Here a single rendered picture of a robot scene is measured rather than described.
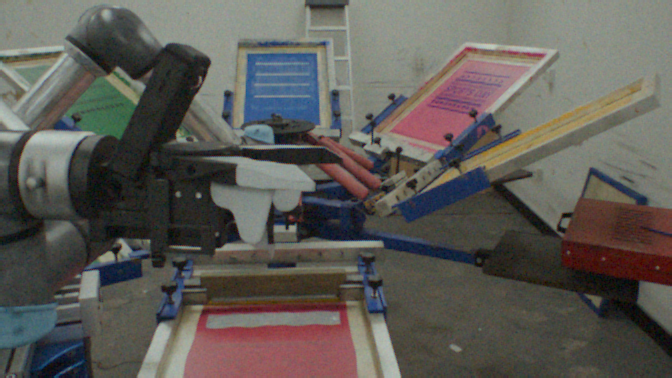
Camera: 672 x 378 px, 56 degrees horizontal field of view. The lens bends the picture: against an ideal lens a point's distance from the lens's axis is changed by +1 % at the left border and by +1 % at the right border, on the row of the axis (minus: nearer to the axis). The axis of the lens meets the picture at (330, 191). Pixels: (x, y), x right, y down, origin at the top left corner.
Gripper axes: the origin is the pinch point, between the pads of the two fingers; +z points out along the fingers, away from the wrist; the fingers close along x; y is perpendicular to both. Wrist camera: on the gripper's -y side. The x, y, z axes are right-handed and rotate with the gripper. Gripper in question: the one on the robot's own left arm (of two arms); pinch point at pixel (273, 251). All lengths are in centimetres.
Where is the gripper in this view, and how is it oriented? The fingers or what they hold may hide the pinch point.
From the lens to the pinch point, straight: 174.3
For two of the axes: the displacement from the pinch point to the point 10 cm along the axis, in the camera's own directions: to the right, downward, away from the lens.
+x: 0.7, 3.1, -9.5
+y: -10.0, 0.4, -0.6
